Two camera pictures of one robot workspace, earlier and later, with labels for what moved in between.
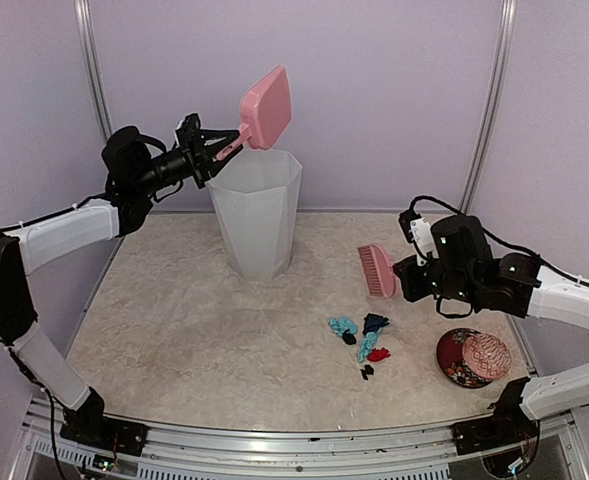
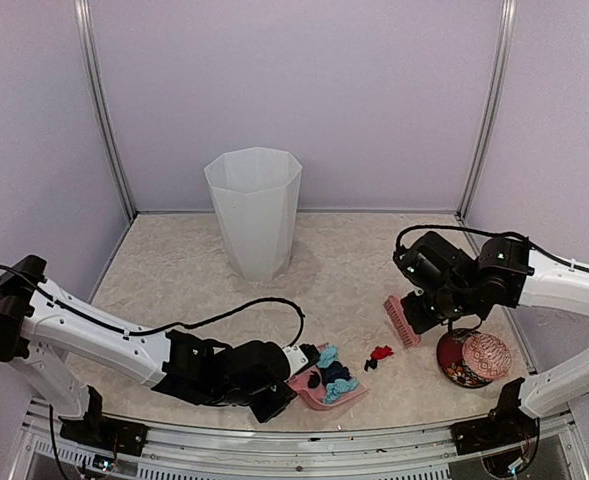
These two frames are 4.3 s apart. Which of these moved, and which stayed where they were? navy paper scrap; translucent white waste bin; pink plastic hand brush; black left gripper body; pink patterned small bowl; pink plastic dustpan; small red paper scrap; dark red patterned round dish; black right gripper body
Moved: navy paper scrap; black right gripper body; pink plastic dustpan; pink plastic hand brush; black left gripper body
Stayed: dark red patterned round dish; translucent white waste bin; small red paper scrap; pink patterned small bowl
